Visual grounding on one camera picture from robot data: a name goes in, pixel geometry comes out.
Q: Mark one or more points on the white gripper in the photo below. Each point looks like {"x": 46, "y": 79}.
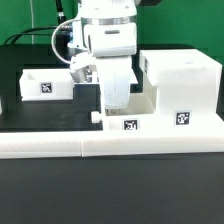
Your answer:
{"x": 114, "y": 77}

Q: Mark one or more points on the white front drawer with knob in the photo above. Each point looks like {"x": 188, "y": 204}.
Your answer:
{"x": 140, "y": 106}

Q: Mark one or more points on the white drawer cabinet box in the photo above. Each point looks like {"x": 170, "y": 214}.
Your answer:
{"x": 182, "y": 88}

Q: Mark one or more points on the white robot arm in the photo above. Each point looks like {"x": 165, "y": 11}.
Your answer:
{"x": 108, "y": 33}

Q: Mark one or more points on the white rear drawer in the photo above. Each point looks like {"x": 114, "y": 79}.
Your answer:
{"x": 46, "y": 84}

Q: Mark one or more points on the white fiducial marker sheet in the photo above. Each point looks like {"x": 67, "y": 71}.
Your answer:
{"x": 133, "y": 79}

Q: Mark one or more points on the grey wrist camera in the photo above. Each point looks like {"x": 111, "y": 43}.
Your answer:
{"x": 79, "y": 65}

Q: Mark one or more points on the white L-shaped fence rail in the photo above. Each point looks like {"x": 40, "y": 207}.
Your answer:
{"x": 156, "y": 135}

